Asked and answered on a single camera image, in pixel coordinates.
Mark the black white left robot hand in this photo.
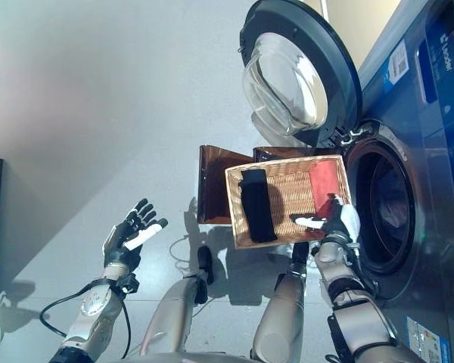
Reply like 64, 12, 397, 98
101, 198, 169, 275

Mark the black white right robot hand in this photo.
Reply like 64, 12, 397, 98
290, 193, 361, 243

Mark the red cloth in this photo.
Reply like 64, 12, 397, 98
309, 158, 345, 222

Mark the black cloth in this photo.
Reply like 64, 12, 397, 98
238, 169, 278, 244

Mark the grey front-load washing machine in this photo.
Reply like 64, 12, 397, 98
340, 0, 454, 363

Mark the round glass washing machine door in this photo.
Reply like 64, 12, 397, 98
237, 0, 364, 148

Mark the rectangular wicker laundry basket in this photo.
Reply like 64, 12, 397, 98
224, 154, 353, 250

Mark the grey left robot leg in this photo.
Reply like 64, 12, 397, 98
138, 245, 215, 356

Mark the grey robot leg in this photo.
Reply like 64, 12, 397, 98
249, 241, 311, 363
138, 245, 215, 356

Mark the brown transparent acrylic stool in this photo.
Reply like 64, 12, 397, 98
196, 144, 319, 225

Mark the grey right robot leg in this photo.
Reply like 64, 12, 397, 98
249, 241, 311, 363

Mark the grey robot torso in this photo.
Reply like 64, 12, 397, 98
109, 349, 258, 363

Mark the white counter cabinet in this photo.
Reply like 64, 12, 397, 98
317, 0, 404, 71

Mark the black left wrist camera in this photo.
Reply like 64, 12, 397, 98
117, 274, 140, 294

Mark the thin white floor cable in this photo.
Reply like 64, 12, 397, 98
169, 234, 201, 273

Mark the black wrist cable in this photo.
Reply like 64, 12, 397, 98
39, 279, 132, 358

